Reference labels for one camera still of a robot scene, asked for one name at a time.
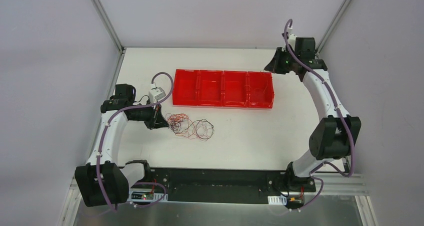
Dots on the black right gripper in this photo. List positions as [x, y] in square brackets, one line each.
[278, 62]

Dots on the red bin far right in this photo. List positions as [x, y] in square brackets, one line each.
[260, 90]

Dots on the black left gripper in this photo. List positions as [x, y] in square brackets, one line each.
[154, 117]

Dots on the red bin far left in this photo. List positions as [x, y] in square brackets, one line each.
[185, 92]

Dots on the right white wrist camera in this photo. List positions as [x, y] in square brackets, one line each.
[291, 38]

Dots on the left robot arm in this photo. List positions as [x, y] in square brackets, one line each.
[101, 181]

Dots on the aluminium frame rail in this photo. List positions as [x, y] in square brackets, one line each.
[184, 183]

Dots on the red bin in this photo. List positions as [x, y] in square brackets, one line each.
[210, 88]
[260, 90]
[234, 89]
[185, 92]

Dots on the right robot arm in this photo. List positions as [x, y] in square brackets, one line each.
[337, 131]

